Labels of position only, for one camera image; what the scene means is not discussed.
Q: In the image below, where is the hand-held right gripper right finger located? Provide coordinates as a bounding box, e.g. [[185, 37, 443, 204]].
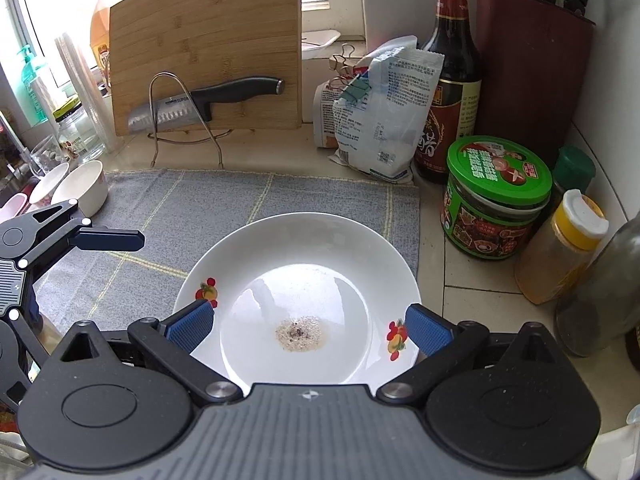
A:
[[376, 303, 557, 407]]

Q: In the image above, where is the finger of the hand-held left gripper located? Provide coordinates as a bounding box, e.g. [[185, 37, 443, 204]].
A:
[[0, 307, 53, 413], [17, 199, 146, 267]]

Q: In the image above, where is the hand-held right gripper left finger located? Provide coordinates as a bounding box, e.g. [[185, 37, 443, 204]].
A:
[[60, 301, 244, 407]]

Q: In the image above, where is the plain white bowl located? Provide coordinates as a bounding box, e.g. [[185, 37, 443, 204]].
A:
[[50, 160, 109, 217]]

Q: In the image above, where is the white bowl pink floral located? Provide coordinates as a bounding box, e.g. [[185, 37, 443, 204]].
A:
[[28, 162, 71, 206]]

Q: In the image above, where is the white plate brown stain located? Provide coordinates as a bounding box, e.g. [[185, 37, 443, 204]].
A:
[[172, 211, 422, 396]]

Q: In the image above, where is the pink plastic dish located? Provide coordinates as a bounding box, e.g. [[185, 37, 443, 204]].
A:
[[0, 192, 32, 223]]

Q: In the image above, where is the grey checked cloth mat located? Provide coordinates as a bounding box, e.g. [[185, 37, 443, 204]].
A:
[[32, 169, 421, 333]]

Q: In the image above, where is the glass mug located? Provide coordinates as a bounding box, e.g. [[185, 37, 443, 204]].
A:
[[30, 135, 63, 175]]

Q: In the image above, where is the glass jar with lid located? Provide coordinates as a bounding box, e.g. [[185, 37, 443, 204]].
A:
[[52, 100, 107, 161]]

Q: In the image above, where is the green lid sauce jar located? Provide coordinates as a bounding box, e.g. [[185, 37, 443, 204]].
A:
[[440, 135, 553, 261]]

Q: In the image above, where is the yellow cap spice jar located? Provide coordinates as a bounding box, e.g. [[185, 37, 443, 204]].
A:
[[514, 189, 610, 306]]

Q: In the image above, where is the clear plastic roll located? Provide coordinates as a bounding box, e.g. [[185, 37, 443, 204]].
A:
[[55, 32, 121, 153]]

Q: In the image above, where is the green dish soap bottle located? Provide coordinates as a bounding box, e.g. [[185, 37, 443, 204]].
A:
[[15, 45, 51, 123]]

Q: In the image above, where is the clear bottle red cap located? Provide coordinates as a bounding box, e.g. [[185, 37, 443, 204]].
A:
[[555, 210, 640, 358]]

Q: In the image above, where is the orange cooking wine bottle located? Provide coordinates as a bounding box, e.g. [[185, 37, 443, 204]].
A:
[[90, 0, 113, 88]]

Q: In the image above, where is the white blue plastic bag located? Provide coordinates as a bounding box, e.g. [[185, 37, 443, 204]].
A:
[[329, 36, 446, 184]]

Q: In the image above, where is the small green cap bottle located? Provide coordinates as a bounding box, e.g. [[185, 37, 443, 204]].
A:
[[550, 145, 597, 198]]

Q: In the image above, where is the bamboo cutting board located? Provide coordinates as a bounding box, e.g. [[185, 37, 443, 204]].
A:
[[108, 0, 303, 137]]

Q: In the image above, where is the white orange food bag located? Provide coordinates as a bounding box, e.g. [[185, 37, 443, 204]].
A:
[[313, 80, 351, 150]]

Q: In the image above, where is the green binder clip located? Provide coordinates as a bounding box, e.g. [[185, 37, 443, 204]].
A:
[[339, 75, 373, 106]]

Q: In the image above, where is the dark red knife block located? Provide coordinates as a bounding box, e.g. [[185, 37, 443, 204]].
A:
[[472, 0, 597, 171]]

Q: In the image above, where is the dark soy sauce bottle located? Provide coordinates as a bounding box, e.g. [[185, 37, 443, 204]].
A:
[[414, 0, 483, 185]]

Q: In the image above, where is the metal binder clip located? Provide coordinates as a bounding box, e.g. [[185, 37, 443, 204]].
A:
[[329, 44, 360, 75]]

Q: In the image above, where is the white plastic tray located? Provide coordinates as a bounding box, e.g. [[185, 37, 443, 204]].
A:
[[300, 29, 342, 53]]

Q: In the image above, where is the metal wire rack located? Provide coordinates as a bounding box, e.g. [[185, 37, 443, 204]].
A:
[[147, 72, 233, 170]]

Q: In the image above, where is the black handled kitchen knife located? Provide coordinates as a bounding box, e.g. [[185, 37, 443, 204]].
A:
[[127, 77, 286, 134]]

